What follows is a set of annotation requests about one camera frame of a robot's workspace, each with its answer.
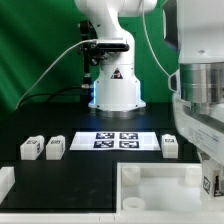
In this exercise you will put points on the black camera on stand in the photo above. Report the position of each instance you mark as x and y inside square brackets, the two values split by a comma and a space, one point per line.
[93, 54]

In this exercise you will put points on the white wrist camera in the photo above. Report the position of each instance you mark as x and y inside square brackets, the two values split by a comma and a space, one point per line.
[174, 82]

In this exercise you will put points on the white obstacle bar left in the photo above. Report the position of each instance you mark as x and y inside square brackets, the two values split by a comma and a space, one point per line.
[7, 180]

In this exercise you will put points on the white sheet with markers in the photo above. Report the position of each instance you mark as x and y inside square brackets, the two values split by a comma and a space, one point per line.
[105, 140]

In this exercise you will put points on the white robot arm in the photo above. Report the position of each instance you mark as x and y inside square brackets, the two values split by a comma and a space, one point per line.
[198, 97]

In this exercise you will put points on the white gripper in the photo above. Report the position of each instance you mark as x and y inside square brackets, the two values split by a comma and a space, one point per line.
[204, 131]

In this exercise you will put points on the white square tabletop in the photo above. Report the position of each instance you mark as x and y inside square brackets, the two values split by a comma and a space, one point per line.
[163, 187]

